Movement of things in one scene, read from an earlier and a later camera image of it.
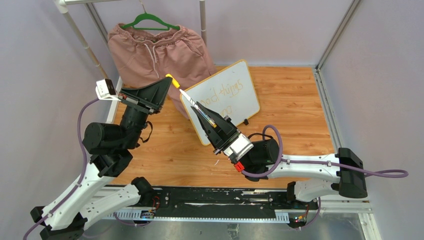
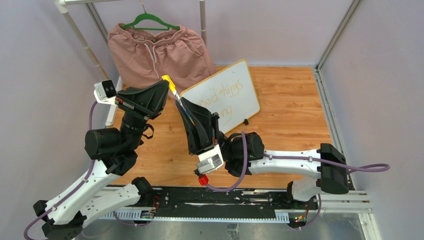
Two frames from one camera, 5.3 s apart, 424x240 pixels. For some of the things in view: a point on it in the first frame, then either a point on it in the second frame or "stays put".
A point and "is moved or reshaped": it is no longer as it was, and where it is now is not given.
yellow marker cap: x=174 y=81 is moved or reshaped
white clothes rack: x=63 y=5 stays put
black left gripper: x=154 y=94 stays put
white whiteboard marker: x=205 y=115 is moved or reshaped
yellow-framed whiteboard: x=230 y=92 stays put
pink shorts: x=180 y=55 stays put
